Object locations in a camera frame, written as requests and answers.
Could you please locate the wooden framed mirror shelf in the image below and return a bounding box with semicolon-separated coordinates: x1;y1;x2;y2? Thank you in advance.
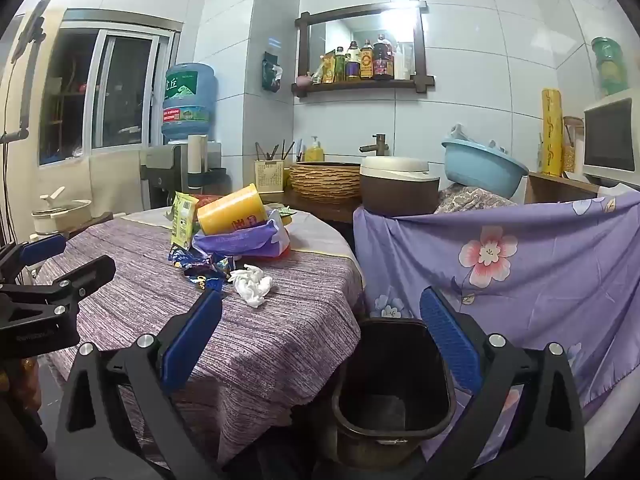
292;0;436;98

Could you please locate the purple striped tablecloth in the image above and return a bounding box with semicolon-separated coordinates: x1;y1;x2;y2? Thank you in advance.
35;207;368;471

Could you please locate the white paper cup tube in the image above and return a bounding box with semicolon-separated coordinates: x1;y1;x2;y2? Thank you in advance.
187;133;208;178

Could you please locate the yellow plastic cup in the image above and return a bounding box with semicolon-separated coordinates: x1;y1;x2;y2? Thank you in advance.
196;183;269;236

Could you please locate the glass storage jar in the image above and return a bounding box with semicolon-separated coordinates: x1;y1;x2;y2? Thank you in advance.
562;116;586;173

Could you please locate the grey water dispenser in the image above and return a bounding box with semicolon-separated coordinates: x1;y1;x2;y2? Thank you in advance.
140;140;226;196

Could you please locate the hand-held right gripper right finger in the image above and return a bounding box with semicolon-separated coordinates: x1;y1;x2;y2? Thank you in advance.
419;286;586;480

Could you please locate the wooden counter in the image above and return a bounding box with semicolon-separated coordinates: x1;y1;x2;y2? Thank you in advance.
260;190;362;223

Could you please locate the orange label oil bottle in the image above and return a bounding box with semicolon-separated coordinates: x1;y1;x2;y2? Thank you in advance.
360;39;375;80

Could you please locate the dark green wall holder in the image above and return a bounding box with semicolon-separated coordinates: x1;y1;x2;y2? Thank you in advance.
261;51;283;93

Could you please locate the sliding window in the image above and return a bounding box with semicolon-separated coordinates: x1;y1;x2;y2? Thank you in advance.
39;10;183;166

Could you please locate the white cooking pot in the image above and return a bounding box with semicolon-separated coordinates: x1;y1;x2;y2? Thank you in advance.
31;187;93;236

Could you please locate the blue snack wrapper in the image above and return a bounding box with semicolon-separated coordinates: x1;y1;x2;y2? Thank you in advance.
184;255;236;293
167;244;211;268

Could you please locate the white tissue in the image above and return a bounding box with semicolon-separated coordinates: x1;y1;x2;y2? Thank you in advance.
228;265;273;308

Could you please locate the white plastic bag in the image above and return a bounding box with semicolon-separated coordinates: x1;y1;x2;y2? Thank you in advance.
447;122;506;153

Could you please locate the beige chopstick holder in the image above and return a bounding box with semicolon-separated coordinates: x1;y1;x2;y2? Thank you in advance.
254;159;286;195

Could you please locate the blue water bottle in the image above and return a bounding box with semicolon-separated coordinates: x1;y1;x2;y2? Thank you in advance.
161;62;218;141

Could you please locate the wicker basket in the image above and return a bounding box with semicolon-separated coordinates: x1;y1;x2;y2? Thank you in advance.
289;161;362;205

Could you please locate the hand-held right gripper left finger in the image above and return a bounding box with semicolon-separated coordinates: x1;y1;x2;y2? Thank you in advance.
54;287;226;480

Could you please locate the bronze faucet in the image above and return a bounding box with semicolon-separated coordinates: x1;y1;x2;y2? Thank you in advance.
359;133;390;157

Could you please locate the brown rice cooker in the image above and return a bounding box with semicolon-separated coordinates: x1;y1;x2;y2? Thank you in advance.
359;156;441;218

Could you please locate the yellow wrap roll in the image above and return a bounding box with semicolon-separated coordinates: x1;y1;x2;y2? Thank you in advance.
541;87;563;177

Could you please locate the paisley cloth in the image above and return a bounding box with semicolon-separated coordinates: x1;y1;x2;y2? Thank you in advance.
435;182;518;216

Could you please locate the bunch of chopsticks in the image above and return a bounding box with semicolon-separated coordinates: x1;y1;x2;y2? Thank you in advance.
255;139;303;163

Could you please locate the purple plastic bag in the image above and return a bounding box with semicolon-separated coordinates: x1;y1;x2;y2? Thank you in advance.
192;210;291;261

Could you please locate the purple label oil bottle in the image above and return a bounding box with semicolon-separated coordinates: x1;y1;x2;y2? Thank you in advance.
345;40;362;81

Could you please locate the yellow green snack packet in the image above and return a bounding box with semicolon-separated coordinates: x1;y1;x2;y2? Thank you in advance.
170;192;200;251

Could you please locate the white microwave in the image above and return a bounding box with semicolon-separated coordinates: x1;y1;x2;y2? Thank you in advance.
582;87;640;188

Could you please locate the blue plastic basin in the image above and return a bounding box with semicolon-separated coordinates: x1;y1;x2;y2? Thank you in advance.
441;139;529;200

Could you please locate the black plastic bin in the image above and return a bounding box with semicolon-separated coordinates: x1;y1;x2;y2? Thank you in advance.
331;317;457;468

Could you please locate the purple floral sheet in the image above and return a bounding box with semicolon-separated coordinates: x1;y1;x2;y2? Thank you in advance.
352;192;640;466

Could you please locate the wooden side shelf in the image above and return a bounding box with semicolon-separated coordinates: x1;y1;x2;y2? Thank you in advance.
525;171;601;206

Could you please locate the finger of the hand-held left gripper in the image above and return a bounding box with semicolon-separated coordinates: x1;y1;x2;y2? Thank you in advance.
0;255;117;311
0;234;68;283

